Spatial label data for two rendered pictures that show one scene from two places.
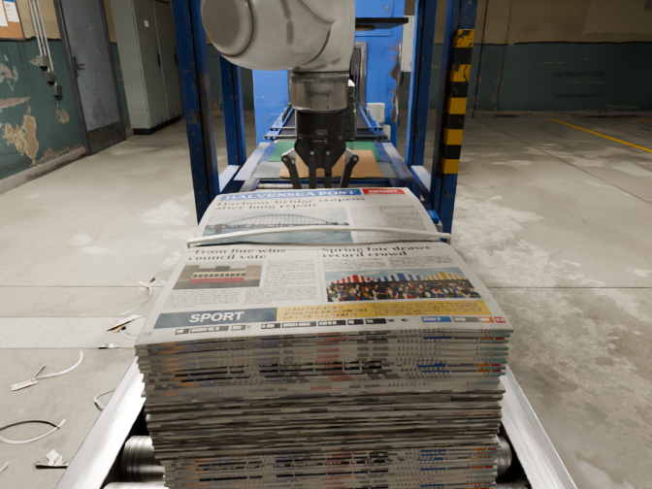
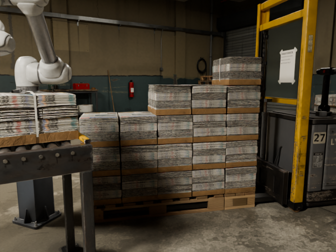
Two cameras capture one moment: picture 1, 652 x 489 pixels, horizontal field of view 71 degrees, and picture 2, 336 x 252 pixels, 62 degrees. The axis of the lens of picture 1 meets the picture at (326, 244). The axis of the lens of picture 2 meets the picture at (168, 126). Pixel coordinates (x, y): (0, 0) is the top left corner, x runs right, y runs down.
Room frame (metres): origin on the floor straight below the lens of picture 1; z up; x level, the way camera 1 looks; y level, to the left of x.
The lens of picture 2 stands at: (0.59, 1.54, 1.08)
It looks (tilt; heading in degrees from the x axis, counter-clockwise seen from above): 9 degrees down; 239
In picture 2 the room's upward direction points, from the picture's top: straight up
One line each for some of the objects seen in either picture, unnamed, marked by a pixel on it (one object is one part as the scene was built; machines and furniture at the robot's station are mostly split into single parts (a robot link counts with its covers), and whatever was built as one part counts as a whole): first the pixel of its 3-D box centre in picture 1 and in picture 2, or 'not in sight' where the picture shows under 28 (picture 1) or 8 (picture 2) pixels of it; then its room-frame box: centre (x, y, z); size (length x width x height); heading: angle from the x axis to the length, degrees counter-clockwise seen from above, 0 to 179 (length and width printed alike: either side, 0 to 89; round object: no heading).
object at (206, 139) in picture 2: not in sight; (153, 163); (-0.50, -0.52, 0.40); 1.16 x 0.38 x 0.51; 162
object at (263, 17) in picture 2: not in sight; (259, 93); (-1.70, -0.47, 0.97); 0.09 x 0.09 x 1.75; 72
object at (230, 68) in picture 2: not in sight; (233, 131); (-1.18, -0.29, 0.65); 0.39 x 0.30 x 1.29; 72
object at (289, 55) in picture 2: not in sight; (282, 61); (-1.61, -0.15, 1.27); 0.57 x 0.01 x 0.65; 72
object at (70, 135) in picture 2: not in sight; (55, 131); (0.36, 0.00, 0.83); 0.29 x 0.16 x 0.04; 93
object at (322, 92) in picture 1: (319, 91); not in sight; (0.75, 0.01, 1.16); 0.09 x 0.09 x 0.06
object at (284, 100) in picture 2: not in sight; (281, 100); (-1.63, -0.14, 0.92); 0.57 x 0.01 x 0.05; 72
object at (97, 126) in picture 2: not in sight; (153, 161); (-0.49, -0.52, 0.42); 1.17 x 0.39 x 0.83; 162
